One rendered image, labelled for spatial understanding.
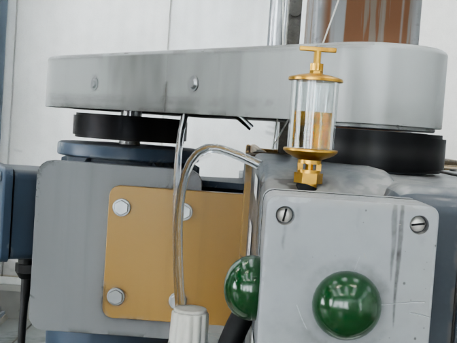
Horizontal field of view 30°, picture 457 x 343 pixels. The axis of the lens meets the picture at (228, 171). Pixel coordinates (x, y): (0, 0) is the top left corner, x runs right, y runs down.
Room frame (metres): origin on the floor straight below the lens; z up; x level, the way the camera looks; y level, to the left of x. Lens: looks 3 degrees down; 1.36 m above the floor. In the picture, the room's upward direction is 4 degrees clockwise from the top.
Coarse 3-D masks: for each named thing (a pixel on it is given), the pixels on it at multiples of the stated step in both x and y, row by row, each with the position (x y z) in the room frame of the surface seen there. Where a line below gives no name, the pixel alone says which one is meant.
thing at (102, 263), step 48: (48, 192) 0.80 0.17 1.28; (96, 192) 0.80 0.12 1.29; (144, 192) 0.79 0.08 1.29; (192, 192) 0.79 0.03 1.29; (48, 240) 0.80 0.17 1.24; (96, 240) 0.80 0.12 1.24; (144, 240) 0.79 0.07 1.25; (192, 240) 0.79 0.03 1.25; (48, 288) 0.80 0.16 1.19; (96, 288) 0.80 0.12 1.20; (144, 288) 0.79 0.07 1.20; (192, 288) 0.79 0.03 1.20; (144, 336) 0.80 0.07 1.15
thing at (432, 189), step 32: (288, 160) 0.53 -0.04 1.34; (352, 192) 0.45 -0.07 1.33; (384, 192) 0.45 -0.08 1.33; (416, 192) 0.42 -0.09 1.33; (448, 192) 0.42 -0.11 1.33; (256, 224) 0.46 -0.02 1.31; (448, 224) 0.42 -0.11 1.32; (448, 256) 0.42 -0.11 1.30; (448, 288) 0.42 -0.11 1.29; (448, 320) 0.42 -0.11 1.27
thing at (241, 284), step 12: (240, 264) 0.38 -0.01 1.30; (252, 264) 0.38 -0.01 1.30; (228, 276) 0.38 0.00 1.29; (240, 276) 0.38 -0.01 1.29; (252, 276) 0.38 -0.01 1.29; (228, 288) 0.38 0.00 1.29; (240, 288) 0.38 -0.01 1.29; (252, 288) 0.37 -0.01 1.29; (228, 300) 0.38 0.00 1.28; (240, 300) 0.38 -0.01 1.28; (252, 300) 0.37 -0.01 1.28; (240, 312) 0.38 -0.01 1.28; (252, 312) 0.38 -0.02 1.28
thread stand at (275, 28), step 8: (272, 0) 0.76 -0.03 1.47; (280, 0) 0.75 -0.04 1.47; (272, 8) 0.76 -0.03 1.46; (280, 8) 0.75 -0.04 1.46; (272, 16) 0.76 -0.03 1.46; (280, 16) 0.75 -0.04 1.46; (272, 24) 0.76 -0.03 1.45; (280, 24) 0.76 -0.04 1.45; (272, 32) 0.75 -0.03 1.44; (280, 32) 0.76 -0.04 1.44; (272, 40) 0.75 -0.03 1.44; (280, 40) 0.76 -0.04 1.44
